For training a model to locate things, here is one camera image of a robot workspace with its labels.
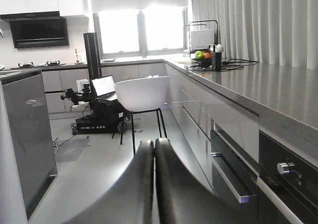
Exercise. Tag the black range hood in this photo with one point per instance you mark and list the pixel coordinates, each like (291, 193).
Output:
(37, 29)

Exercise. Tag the built-in black oven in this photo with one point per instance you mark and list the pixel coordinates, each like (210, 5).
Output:
(288, 185)

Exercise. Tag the gas stove burners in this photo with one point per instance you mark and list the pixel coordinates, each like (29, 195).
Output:
(45, 64)

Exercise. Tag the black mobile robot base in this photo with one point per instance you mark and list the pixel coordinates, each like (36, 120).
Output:
(108, 115)

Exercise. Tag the orange fruit in bowl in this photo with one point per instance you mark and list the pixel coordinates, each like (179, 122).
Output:
(206, 55)

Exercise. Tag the grey drawer cabinet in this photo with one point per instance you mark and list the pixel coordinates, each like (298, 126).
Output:
(222, 135)

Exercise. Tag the black wire dish rack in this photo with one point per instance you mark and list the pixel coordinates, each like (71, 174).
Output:
(199, 35)

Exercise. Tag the grey kitchen island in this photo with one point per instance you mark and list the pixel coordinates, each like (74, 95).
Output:
(27, 160)

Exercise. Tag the open laptop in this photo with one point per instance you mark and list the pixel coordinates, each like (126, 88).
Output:
(104, 88)

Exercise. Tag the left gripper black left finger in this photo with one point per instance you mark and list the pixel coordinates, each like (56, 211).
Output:
(130, 199)

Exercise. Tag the white shell chair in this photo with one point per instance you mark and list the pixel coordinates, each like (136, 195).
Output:
(143, 95)

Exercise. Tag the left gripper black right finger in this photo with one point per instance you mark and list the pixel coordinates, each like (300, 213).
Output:
(182, 199)

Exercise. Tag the green apple in bowl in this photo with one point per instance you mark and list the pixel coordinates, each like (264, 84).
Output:
(199, 55)

